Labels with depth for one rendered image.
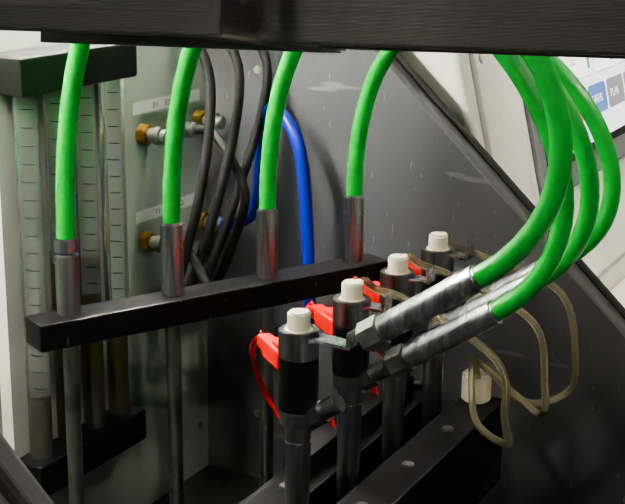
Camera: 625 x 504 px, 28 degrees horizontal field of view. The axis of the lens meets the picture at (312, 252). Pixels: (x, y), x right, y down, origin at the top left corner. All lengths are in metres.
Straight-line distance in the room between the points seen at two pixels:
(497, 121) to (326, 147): 0.17
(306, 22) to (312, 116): 1.02
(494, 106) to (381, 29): 1.05
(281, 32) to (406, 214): 1.00
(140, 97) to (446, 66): 0.28
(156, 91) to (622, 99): 0.65
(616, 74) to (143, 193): 0.66
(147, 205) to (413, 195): 0.24
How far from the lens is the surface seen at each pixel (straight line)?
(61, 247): 0.95
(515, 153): 1.24
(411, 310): 0.80
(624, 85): 1.60
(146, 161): 1.16
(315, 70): 1.17
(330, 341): 0.84
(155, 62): 1.16
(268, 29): 0.16
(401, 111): 1.13
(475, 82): 1.18
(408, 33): 0.15
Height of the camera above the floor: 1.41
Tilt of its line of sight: 16 degrees down
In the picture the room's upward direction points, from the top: 1 degrees clockwise
